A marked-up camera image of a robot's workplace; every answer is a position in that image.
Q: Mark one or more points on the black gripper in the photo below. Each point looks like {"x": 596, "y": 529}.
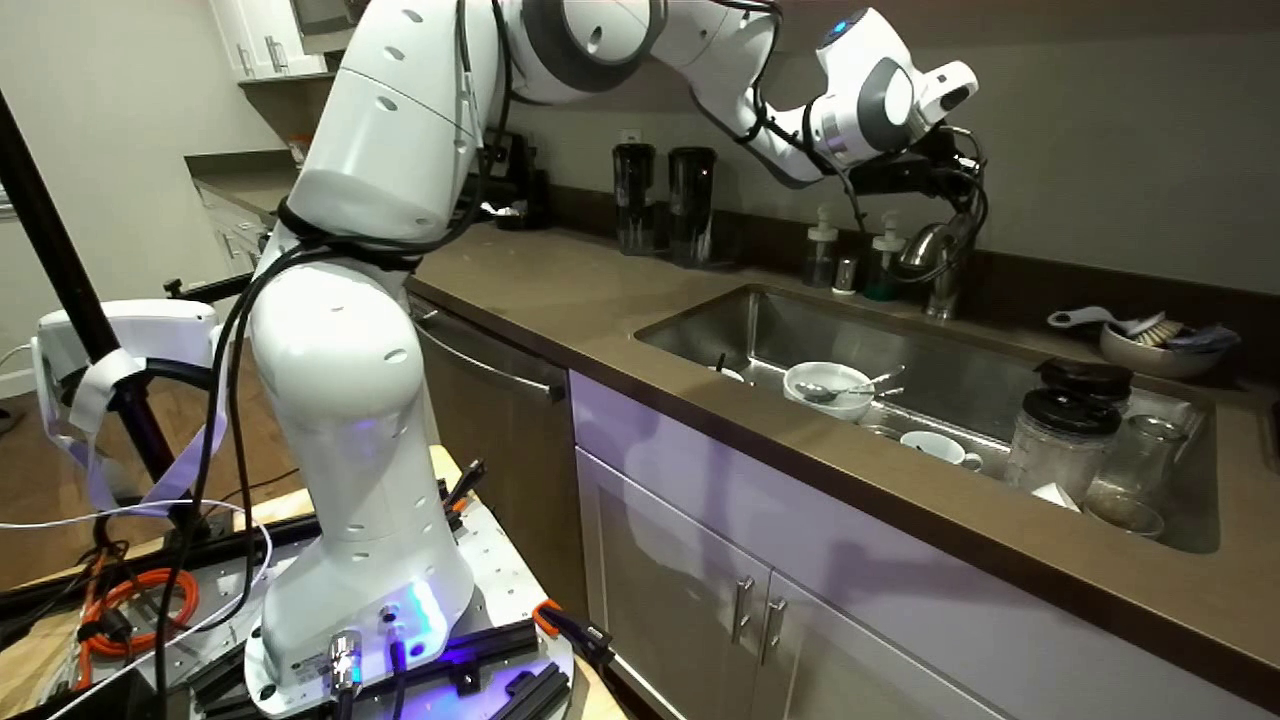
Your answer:
{"x": 945, "y": 161}

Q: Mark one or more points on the clear glass jar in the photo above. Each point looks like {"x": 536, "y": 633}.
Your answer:
{"x": 1132, "y": 472}

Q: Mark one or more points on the stainless steel sink basin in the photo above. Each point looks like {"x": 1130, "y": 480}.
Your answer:
{"x": 955, "y": 382}

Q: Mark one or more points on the green soap dispenser bottle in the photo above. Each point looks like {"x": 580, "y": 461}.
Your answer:
{"x": 884, "y": 250}

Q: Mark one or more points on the dark tumbler right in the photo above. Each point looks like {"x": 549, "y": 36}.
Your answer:
{"x": 688, "y": 197}

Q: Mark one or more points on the white dish brush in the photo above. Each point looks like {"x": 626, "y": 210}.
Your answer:
{"x": 1092, "y": 312}

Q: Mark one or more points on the dark tumbler left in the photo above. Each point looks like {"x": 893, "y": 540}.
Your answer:
{"x": 629, "y": 195}

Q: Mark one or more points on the black tripod pole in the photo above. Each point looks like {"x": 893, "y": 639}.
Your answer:
{"x": 69, "y": 281}

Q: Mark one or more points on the clear soap dispenser bottle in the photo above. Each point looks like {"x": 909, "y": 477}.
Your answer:
{"x": 822, "y": 250}

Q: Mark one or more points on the beige sponge holder dish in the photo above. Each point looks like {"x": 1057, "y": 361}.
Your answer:
{"x": 1169, "y": 348}

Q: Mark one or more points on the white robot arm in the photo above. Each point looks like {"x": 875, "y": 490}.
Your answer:
{"x": 415, "y": 585}

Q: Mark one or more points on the white bowl with spoons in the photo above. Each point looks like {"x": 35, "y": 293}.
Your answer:
{"x": 836, "y": 391}

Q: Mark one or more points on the stainless steel kitchen tap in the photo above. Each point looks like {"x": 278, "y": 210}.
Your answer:
{"x": 934, "y": 259}

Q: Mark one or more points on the clear blender jar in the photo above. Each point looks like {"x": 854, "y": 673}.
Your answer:
{"x": 1063, "y": 442}

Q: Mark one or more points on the dark tumbler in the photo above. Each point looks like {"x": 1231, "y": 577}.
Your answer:
{"x": 688, "y": 197}
{"x": 629, "y": 195}

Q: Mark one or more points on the blue sponge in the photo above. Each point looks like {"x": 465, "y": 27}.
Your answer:
{"x": 1211, "y": 339}

